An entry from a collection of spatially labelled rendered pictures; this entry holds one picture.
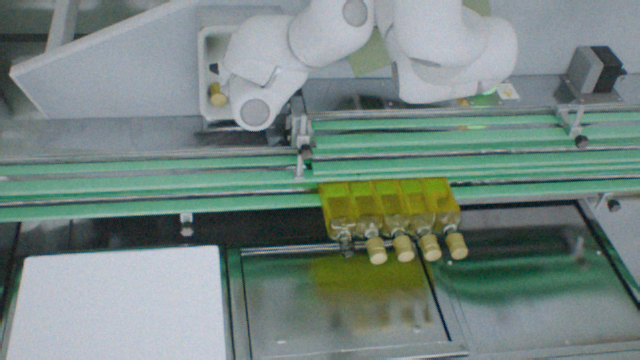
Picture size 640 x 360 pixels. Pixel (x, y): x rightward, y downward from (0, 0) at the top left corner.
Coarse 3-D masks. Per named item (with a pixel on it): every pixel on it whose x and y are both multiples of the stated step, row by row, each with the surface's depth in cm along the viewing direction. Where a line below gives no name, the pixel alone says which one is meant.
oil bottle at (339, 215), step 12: (324, 192) 149; (336, 192) 149; (348, 192) 149; (324, 204) 149; (336, 204) 146; (348, 204) 146; (324, 216) 150; (336, 216) 143; (348, 216) 144; (336, 228) 142; (348, 228) 143; (336, 240) 145
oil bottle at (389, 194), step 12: (372, 180) 153; (384, 180) 153; (396, 180) 153; (384, 192) 150; (396, 192) 150; (384, 204) 147; (396, 204) 148; (384, 216) 145; (396, 216) 145; (408, 216) 146; (384, 228) 146
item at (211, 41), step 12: (204, 36) 135; (216, 36) 144; (228, 36) 144; (204, 48) 138; (216, 48) 146; (204, 60) 139; (216, 60) 148; (204, 72) 141; (204, 84) 143; (204, 96) 145; (204, 108) 147; (216, 108) 150; (228, 108) 151
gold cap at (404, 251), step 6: (396, 240) 142; (402, 240) 142; (408, 240) 142; (396, 246) 142; (402, 246) 141; (408, 246) 141; (396, 252) 142; (402, 252) 140; (408, 252) 140; (402, 258) 141; (408, 258) 141
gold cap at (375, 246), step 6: (372, 240) 141; (378, 240) 141; (366, 246) 142; (372, 246) 140; (378, 246) 140; (372, 252) 139; (378, 252) 139; (384, 252) 139; (372, 258) 139; (378, 258) 139; (384, 258) 140
